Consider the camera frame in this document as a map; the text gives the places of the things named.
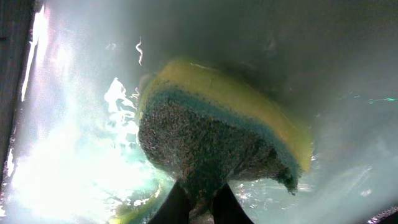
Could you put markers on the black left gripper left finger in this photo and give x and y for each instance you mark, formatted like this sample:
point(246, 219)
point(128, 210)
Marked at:
point(175, 209)

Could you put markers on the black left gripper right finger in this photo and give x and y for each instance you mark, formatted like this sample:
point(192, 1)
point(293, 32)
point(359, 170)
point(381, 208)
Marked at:
point(226, 208)

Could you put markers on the yellow green sponge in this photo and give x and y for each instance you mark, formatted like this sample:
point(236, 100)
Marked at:
point(206, 128)

